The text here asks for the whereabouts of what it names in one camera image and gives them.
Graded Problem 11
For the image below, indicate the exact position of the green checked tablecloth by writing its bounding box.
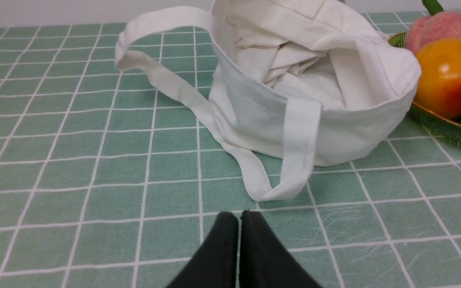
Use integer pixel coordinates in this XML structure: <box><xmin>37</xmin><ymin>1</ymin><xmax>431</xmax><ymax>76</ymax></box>
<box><xmin>0</xmin><ymin>22</ymin><xmax>461</xmax><ymax>288</ymax></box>

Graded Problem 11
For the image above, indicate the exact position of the green leaf-shaped plate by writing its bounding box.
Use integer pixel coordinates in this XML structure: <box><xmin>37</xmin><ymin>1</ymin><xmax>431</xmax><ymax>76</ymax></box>
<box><xmin>387</xmin><ymin>29</ymin><xmax>461</xmax><ymax>151</ymax></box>

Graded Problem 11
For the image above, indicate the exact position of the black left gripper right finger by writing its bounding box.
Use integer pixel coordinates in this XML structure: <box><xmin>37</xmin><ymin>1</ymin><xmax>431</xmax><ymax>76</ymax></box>
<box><xmin>239</xmin><ymin>211</ymin><xmax>321</xmax><ymax>288</ymax></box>

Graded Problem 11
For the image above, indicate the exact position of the pink peach with leaf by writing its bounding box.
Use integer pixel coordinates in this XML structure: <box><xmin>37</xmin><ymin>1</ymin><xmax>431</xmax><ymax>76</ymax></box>
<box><xmin>404</xmin><ymin>0</ymin><xmax>461</xmax><ymax>54</ymax></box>

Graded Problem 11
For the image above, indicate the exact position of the white cloth tote bag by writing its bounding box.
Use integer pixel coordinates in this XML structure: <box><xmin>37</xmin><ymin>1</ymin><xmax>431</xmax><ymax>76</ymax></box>
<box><xmin>115</xmin><ymin>0</ymin><xmax>421</xmax><ymax>201</ymax></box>

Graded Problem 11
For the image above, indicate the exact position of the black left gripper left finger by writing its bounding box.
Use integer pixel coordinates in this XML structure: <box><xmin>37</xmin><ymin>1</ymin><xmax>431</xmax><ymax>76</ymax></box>
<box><xmin>167</xmin><ymin>212</ymin><xmax>239</xmax><ymax>288</ymax></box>

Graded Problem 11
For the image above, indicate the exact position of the orange yellow persimmon fruit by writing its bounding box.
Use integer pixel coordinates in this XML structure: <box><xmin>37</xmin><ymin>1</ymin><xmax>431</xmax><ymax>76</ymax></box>
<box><xmin>413</xmin><ymin>38</ymin><xmax>461</xmax><ymax>119</ymax></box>

